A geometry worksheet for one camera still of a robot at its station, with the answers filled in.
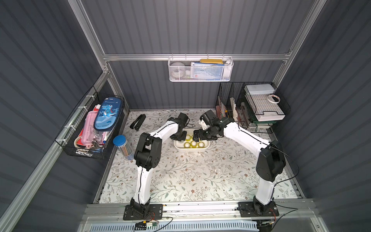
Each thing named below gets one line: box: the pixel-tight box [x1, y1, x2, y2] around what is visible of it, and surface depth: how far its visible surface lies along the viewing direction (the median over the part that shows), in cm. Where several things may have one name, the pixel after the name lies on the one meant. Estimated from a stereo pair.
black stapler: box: [129, 113, 147, 131], surface depth 114 cm
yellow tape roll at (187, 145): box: [183, 142, 191, 149], surface depth 100 cm
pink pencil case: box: [75, 110, 104, 149], surface depth 69 cm
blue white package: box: [190, 61, 225, 81], surface depth 88 cm
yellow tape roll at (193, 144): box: [190, 140, 198, 149], surface depth 101 cm
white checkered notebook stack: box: [243, 83, 286, 122], surface depth 98 cm
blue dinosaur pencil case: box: [93, 96, 124, 132], surface depth 71 cm
